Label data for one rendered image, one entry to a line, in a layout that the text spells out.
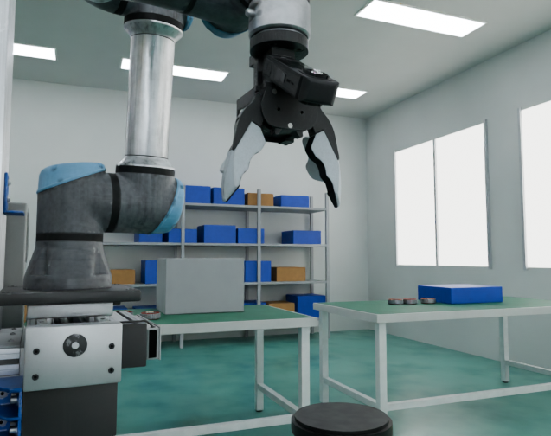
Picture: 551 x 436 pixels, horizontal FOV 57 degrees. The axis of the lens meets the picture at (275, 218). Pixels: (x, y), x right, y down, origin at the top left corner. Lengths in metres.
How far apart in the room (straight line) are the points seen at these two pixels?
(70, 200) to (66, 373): 0.30
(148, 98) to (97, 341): 0.47
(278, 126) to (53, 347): 0.47
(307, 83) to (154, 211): 0.56
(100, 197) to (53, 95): 6.17
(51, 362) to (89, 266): 0.20
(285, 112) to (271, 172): 6.80
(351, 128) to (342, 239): 1.75
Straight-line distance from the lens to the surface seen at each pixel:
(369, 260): 7.95
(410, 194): 7.12
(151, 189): 1.00
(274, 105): 0.58
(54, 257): 0.95
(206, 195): 6.47
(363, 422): 1.78
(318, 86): 0.52
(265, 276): 6.67
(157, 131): 1.02
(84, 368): 0.83
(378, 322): 3.18
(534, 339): 5.68
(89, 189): 0.97
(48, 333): 0.82
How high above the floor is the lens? 1.09
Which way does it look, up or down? 5 degrees up
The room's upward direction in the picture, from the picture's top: straight up
